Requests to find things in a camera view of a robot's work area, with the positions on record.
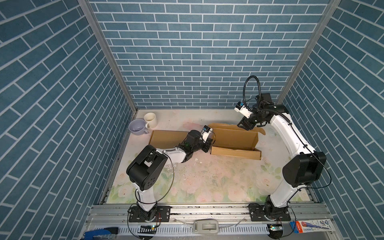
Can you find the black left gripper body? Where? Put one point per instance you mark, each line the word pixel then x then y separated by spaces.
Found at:
pixel 200 145

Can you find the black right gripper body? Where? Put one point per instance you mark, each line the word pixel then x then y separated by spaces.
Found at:
pixel 254 118

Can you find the brown cardboard sheet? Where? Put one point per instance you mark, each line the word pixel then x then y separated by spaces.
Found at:
pixel 233 141

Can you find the brown cardboard box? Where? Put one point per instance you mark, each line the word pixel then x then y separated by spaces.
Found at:
pixel 163 139

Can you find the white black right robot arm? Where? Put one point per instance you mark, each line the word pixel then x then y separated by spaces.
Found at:
pixel 306 164

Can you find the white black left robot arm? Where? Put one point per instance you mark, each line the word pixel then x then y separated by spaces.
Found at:
pixel 148 165

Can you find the white red blue tube box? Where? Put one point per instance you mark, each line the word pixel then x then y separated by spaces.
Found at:
pixel 311 226

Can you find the white ceramic mug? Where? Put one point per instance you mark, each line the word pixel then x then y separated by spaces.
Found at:
pixel 151 120

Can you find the lavender speckled ceramic cup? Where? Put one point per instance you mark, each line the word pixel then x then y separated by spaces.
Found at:
pixel 138 127

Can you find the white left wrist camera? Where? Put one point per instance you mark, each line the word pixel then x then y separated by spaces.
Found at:
pixel 205 134

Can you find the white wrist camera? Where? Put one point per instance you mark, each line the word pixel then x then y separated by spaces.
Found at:
pixel 205 134
pixel 240 108

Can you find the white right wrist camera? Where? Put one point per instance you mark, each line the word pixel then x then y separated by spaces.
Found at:
pixel 240 108

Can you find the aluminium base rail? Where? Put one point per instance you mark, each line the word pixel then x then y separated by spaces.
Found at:
pixel 236 221

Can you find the grey metal corner post right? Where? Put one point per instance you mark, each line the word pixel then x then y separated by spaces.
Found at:
pixel 318 30

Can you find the grey metal corner post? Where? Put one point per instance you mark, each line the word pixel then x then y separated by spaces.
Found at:
pixel 93 22
pixel 318 30

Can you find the grey metal corner post left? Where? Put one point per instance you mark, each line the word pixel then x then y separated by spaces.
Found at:
pixel 93 22

